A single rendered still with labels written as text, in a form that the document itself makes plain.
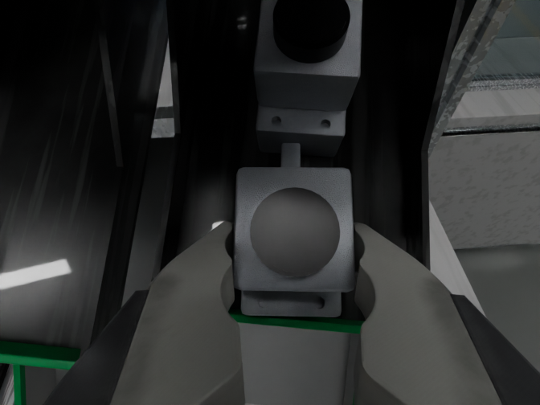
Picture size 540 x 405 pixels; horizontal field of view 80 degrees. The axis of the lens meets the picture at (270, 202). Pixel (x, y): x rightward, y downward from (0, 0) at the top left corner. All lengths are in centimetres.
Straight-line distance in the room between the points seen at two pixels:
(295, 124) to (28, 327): 16
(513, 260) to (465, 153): 95
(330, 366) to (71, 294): 24
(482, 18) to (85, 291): 25
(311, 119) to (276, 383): 26
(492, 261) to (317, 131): 172
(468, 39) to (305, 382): 30
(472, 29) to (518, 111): 84
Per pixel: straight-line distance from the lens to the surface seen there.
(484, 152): 109
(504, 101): 106
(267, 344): 33
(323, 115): 17
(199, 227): 18
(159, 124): 22
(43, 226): 21
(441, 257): 64
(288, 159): 17
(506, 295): 179
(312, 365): 34
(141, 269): 31
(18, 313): 21
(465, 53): 23
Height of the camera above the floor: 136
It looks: 53 degrees down
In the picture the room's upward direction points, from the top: 1 degrees clockwise
